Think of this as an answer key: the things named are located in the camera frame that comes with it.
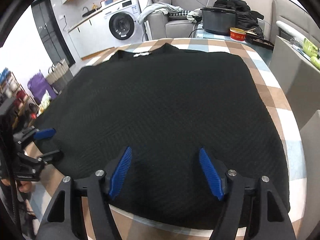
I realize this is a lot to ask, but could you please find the black knit sweater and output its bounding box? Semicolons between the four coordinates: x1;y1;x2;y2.
34;44;290;229

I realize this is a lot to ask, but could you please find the black clothes pile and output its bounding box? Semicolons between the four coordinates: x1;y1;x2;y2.
213;0;264;38

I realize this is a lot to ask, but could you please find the person left hand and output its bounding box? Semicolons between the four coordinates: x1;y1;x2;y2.
1;179;33;193

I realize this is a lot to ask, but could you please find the checkered blanket table cover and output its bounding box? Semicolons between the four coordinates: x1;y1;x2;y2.
30;38;306;239

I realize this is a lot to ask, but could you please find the purple bag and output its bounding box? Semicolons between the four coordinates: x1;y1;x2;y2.
27;72;57;105

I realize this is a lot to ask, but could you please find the woven laundry basket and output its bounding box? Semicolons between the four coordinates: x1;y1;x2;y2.
46;59;74;93

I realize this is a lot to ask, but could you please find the white kitchen cabinet counter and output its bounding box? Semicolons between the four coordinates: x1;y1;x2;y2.
69;6;115;59

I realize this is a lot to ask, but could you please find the grey side cabinet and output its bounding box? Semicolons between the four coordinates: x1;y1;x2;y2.
269;36;320;129

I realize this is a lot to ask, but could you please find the white washing machine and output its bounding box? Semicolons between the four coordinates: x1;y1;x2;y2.
102;0;145;47

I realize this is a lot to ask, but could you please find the red instant noodle bowl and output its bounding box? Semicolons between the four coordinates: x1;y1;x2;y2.
229;28;246;41

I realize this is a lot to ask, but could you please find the black food tray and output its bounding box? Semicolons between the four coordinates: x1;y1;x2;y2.
245;33;274;50

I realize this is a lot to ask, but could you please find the grey sofa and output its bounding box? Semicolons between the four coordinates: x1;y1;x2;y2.
147;0;206;40

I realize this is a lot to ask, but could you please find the black electric cooker pot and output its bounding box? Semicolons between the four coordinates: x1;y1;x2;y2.
201;7;237;36

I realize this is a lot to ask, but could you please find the green plush toy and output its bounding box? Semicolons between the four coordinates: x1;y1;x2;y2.
303;38;320;69

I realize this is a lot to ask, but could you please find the light grey garment on sofa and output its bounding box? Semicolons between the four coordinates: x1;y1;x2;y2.
137;3;183;24

